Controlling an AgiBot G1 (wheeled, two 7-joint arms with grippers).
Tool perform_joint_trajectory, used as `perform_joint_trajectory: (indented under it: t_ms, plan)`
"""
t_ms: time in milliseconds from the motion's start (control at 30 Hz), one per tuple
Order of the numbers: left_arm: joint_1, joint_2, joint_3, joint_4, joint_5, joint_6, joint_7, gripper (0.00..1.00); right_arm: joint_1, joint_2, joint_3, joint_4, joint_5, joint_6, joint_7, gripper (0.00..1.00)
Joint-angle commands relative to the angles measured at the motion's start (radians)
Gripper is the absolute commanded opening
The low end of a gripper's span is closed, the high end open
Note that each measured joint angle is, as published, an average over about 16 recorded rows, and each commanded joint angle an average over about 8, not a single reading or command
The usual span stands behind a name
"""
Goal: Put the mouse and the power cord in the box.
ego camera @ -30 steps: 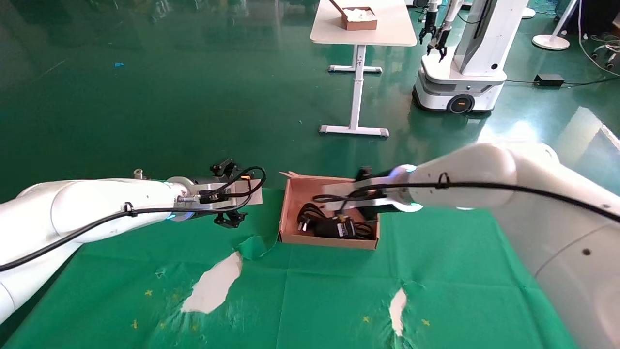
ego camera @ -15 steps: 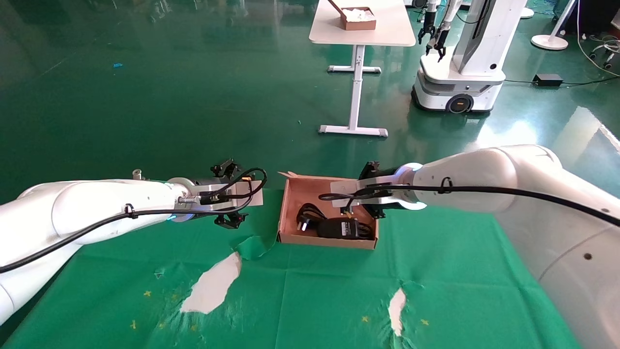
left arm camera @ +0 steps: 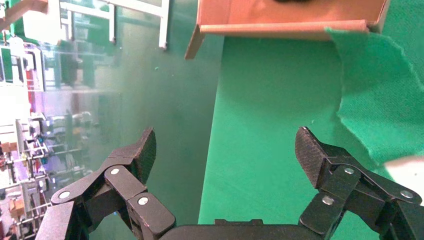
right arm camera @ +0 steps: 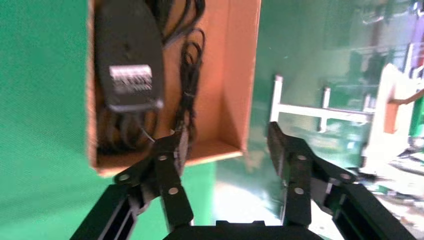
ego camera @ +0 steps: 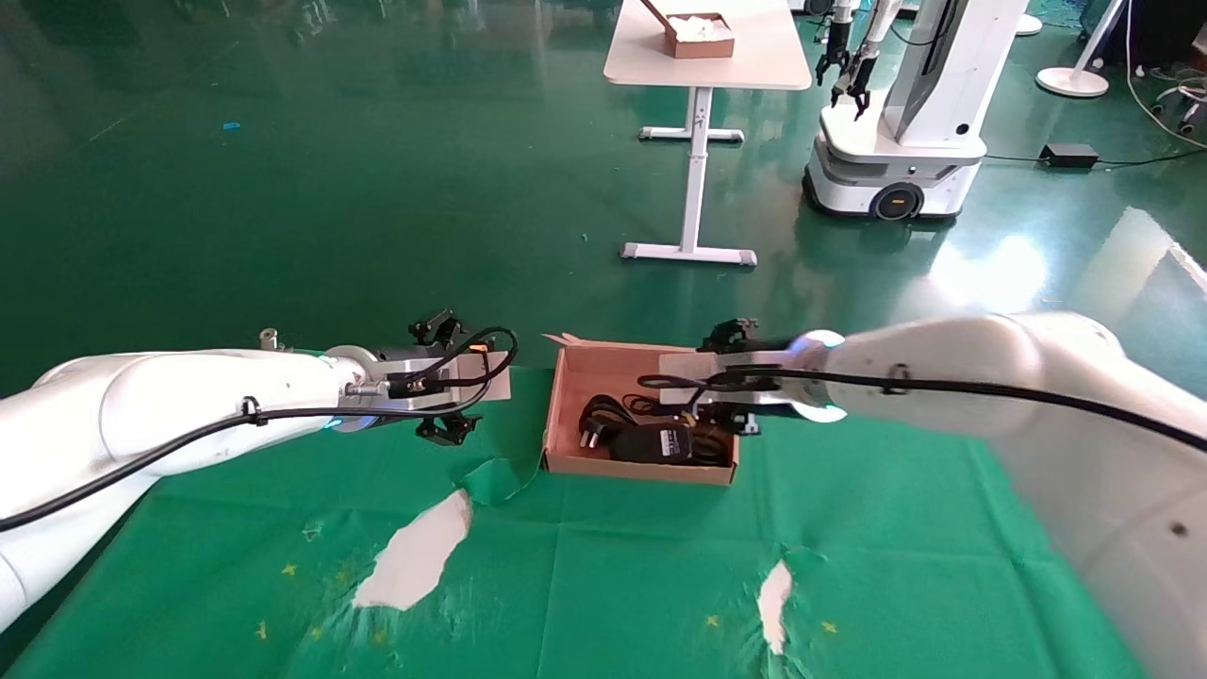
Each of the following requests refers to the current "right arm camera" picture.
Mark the coiled black adapter cable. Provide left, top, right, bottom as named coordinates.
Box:
left=97, top=105, right=158, bottom=155

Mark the loose black cable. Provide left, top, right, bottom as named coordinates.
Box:
left=145, top=0, right=207, bottom=47

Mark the green tablecloth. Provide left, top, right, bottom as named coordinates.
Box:
left=0, top=0, right=216, bottom=240

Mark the white metal frame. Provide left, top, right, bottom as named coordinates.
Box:
left=269, top=74, right=375, bottom=133

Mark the black power cord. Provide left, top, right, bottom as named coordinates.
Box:
left=173, top=29, right=207, bottom=157

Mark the black power adapter white label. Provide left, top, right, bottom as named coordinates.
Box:
left=93, top=0, right=166, bottom=114

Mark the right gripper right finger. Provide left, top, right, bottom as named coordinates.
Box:
left=266, top=121, right=418, bottom=240

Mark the open brown cardboard box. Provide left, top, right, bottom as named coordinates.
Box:
left=86, top=0, right=263, bottom=178

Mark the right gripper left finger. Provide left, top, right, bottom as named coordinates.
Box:
left=69, top=127, right=195, bottom=240

